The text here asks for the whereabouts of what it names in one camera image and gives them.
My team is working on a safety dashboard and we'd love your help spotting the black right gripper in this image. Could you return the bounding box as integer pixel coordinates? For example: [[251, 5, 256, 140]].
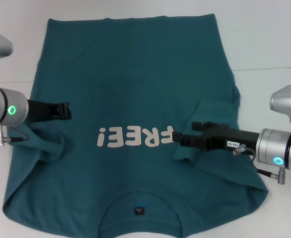
[[172, 121, 260, 156]]

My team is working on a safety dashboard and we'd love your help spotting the arm cable with connector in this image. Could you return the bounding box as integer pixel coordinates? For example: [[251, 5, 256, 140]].
[[0, 123, 31, 147], [232, 145, 287, 184]]

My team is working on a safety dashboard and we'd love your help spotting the right arm cable with connector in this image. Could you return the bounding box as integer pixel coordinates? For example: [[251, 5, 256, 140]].
[[232, 145, 287, 184]]

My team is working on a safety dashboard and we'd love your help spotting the teal blue printed t-shirt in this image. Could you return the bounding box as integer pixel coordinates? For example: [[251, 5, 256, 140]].
[[1, 13, 269, 238]]

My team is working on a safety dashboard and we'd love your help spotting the left arm cable with connector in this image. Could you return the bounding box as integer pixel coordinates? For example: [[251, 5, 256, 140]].
[[0, 123, 31, 147]]

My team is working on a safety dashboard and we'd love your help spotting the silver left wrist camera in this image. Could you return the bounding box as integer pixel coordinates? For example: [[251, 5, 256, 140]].
[[0, 29, 14, 66]]

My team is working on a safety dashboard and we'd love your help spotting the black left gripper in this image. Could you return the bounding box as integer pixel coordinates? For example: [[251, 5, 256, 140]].
[[26, 99, 73, 124]]

